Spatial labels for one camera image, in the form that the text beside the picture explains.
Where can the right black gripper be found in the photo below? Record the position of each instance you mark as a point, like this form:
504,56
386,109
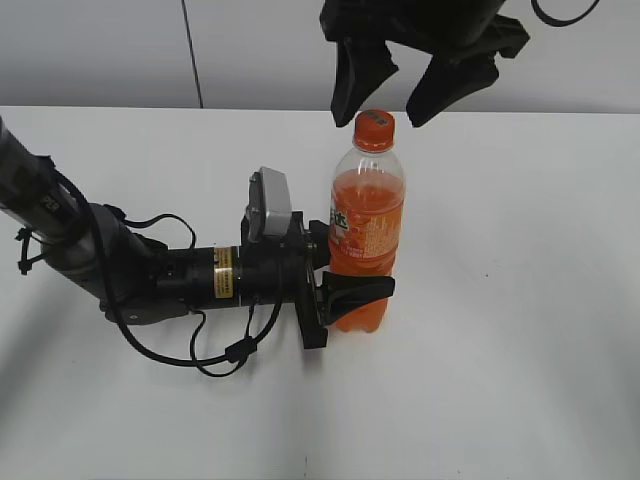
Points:
447,28

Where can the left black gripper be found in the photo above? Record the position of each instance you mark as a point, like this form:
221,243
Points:
281,270

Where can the orange bottle cap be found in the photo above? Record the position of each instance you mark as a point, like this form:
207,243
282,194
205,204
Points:
374,130

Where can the orange soda plastic bottle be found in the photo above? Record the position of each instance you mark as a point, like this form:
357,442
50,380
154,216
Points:
366,210

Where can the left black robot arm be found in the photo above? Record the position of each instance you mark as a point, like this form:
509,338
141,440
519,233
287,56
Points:
137,280

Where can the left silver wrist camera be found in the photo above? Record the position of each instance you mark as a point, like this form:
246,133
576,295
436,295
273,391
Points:
269,209

